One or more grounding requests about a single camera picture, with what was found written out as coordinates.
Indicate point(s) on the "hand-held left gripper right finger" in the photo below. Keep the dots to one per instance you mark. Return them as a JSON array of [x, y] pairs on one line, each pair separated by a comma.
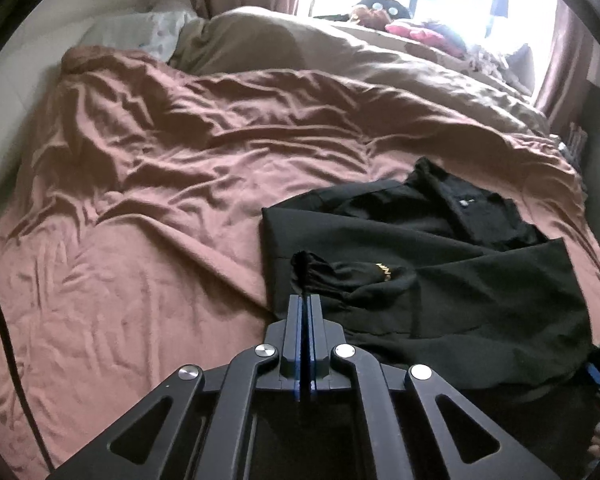
[[316, 330]]

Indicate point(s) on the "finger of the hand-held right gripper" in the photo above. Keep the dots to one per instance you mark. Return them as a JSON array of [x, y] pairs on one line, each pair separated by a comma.
[[595, 377]]

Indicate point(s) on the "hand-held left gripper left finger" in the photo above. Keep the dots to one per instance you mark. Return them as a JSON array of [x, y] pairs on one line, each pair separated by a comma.
[[300, 330]]

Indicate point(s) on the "black shirt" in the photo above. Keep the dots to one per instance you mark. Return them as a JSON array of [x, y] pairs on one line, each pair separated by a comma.
[[480, 300]]

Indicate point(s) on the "brown bed sheet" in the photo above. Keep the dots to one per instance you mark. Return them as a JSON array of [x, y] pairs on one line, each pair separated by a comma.
[[130, 210]]

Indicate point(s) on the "clear holder with items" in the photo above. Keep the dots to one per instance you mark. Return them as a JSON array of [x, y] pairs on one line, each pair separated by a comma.
[[575, 142]]

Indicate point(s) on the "beige duvet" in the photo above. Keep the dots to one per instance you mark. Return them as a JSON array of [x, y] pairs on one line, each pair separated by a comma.
[[380, 70]]

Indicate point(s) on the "plush toys on windowsill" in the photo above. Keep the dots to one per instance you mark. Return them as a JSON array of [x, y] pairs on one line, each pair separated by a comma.
[[485, 60]]

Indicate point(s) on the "black plush toy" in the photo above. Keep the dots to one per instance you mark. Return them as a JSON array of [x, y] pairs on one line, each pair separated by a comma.
[[380, 10]]

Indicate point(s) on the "white pillow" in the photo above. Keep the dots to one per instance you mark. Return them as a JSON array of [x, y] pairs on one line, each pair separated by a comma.
[[130, 30]]

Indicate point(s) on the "white padded headboard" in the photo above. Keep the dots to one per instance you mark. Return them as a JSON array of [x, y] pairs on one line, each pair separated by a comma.
[[25, 85]]

